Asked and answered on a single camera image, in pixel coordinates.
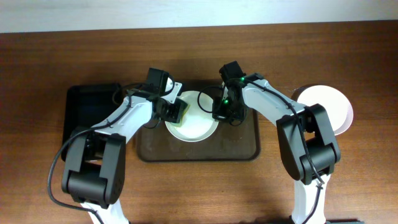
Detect green and yellow sponge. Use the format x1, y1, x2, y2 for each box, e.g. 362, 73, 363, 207
174, 101, 190, 127

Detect white plate with sauce streak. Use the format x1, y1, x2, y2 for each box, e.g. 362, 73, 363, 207
297, 85, 354, 136

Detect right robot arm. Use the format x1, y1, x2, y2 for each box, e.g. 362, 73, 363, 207
221, 73, 341, 223

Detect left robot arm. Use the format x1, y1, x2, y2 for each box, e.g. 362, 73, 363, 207
60, 88, 185, 223

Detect dark brown serving tray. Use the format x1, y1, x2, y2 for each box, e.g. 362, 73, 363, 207
135, 110, 261, 162

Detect black tray on left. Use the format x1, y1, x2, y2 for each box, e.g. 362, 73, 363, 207
62, 83, 121, 142

